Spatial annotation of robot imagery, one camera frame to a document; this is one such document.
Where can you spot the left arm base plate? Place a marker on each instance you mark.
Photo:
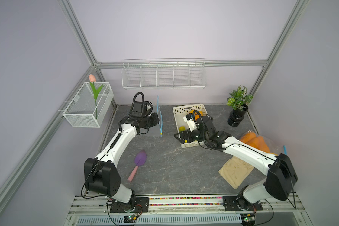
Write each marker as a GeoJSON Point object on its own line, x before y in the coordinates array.
{"type": "Point", "coordinates": [135, 205]}

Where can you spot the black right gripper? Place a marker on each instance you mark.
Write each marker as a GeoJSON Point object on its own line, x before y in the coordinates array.
{"type": "Point", "coordinates": [187, 132]}

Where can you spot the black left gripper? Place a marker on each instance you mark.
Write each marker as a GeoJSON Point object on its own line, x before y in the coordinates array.
{"type": "Point", "coordinates": [155, 120]}

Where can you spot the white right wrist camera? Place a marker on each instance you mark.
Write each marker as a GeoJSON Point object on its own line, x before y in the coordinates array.
{"type": "Point", "coordinates": [191, 124]}

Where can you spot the aluminium front rail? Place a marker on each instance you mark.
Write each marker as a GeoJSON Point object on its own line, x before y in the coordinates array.
{"type": "Point", "coordinates": [167, 204]}

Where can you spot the white mesh wall basket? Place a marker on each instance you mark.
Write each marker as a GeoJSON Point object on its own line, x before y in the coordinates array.
{"type": "Point", "coordinates": [80, 112]}

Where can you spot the cream perforated plastic basket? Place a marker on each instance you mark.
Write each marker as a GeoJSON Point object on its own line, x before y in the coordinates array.
{"type": "Point", "coordinates": [204, 123]}

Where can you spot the beige work glove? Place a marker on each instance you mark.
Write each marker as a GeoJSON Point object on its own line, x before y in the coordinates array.
{"type": "Point", "coordinates": [235, 171]}

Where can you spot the white wire wall shelf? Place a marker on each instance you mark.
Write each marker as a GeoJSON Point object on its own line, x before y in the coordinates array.
{"type": "Point", "coordinates": [168, 73]}

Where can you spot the green mango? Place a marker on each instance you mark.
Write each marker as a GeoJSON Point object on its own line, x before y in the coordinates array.
{"type": "Point", "coordinates": [182, 128]}

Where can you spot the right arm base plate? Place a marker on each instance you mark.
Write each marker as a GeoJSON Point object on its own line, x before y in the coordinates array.
{"type": "Point", "coordinates": [234, 203]}

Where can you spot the pink artificial tulip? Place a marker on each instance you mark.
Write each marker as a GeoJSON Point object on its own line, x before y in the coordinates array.
{"type": "Point", "coordinates": [96, 91]}

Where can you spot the clear blue zip-top bag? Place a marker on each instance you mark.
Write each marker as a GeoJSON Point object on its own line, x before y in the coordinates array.
{"type": "Point", "coordinates": [265, 144]}

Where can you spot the purple pink spatula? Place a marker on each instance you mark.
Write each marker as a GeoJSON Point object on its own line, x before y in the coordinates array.
{"type": "Point", "coordinates": [140, 160]}

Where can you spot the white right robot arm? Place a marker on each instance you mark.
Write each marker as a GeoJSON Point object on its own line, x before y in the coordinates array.
{"type": "Point", "coordinates": [278, 169]}

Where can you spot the potted green plant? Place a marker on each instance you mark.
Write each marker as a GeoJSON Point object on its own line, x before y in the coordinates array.
{"type": "Point", "coordinates": [239, 101]}

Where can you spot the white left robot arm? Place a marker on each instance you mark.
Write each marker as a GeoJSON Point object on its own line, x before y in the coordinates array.
{"type": "Point", "coordinates": [100, 173]}

